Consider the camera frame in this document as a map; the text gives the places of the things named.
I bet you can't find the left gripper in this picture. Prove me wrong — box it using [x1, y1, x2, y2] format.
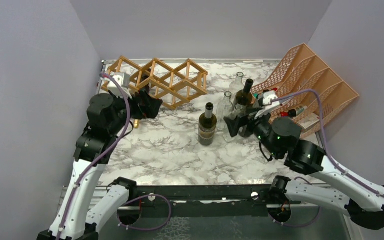
[108, 89, 163, 137]

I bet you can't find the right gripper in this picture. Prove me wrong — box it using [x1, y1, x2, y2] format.
[223, 106, 281, 158]

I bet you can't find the dark bottle silver cap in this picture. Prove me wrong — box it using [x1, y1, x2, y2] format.
[198, 102, 218, 146]

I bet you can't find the green wine bottle beige label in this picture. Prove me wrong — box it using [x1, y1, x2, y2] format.
[233, 78, 254, 109]

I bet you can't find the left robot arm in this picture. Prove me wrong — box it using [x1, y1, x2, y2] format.
[37, 90, 163, 240]

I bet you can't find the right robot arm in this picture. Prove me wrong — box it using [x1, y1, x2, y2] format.
[224, 114, 384, 230]

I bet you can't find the clear bottle gold cap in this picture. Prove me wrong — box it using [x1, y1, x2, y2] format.
[133, 119, 141, 129]

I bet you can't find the wooden wine rack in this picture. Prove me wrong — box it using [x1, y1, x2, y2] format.
[105, 56, 209, 110]

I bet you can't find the peach plastic desk organizer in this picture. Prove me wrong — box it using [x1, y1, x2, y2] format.
[251, 43, 360, 138]

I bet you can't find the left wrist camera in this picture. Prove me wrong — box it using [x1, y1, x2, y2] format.
[100, 72, 132, 99]

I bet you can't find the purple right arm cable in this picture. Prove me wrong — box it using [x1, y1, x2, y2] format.
[271, 88, 384, 214]

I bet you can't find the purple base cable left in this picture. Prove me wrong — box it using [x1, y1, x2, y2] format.
[116, 194, 172, 232]

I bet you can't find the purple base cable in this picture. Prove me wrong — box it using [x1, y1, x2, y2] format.
[116, 194, 172, 232]
[267, 177, 322, 229]

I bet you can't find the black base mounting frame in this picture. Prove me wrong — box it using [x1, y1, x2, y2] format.
[59, 183, 347, 220]

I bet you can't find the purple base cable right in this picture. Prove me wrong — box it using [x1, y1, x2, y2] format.
[267, 177, 322, 229]

